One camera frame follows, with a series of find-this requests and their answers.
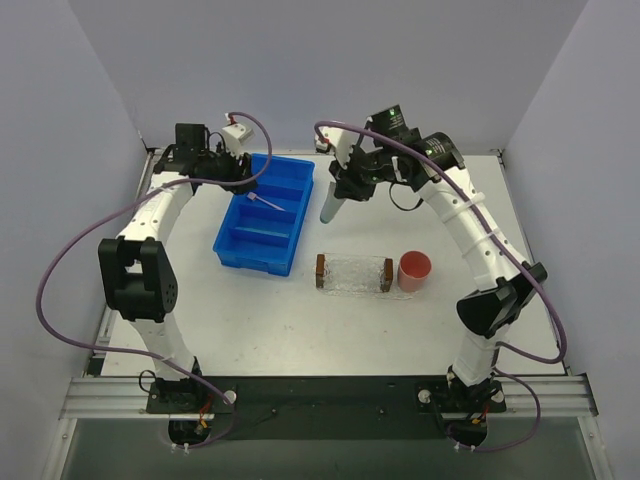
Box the white toothpaste tube green cap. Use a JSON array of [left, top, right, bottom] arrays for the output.
[[319, 182, 345, 224]]

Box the clear holder with wooden ends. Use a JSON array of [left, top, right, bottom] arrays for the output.
[[314, 252, 396, 294]]

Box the pink plastic cup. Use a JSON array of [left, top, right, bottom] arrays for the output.
[[397, 250, 432, 293]]

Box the blue toothpaste tube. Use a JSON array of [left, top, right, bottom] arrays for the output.
[[234, 227, 290, 239]]

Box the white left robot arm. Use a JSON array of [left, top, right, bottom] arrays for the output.
[[98, 120, 257, 412]]

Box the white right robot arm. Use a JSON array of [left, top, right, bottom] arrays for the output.
[[315, 106, 547, 396]]

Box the pink toothbrush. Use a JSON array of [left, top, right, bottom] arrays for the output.
[[247, 192, 284, 211]]

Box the clear textured oval tray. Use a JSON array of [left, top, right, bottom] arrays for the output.
[[311, 255, 424, 301]]

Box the blue plastic divided bin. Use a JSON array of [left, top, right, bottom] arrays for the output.
[[213, 153, 315, 277]]

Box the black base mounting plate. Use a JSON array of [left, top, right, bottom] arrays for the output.
[[146, 375, 506, 444]]

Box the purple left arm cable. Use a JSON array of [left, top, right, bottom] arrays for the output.
[[37, 111, 274, 449]]

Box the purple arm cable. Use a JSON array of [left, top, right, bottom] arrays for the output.
[[37, 111, 274, 449], [313, 119, 567, 454]]

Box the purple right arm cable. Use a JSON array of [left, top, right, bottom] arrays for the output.
[[313, 119, 567, 454]]

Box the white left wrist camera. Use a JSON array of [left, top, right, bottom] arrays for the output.
[[220, 113, 254, 157]]

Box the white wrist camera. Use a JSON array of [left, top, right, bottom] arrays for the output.
[[220, 113, 254, 157], [314, 122, 364, 176]]

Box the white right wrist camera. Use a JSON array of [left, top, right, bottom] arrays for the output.
[[314, 122, 364, 176]]

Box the aluminium front rail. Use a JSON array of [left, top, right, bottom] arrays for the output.
[[59, 375, 598, 420]]

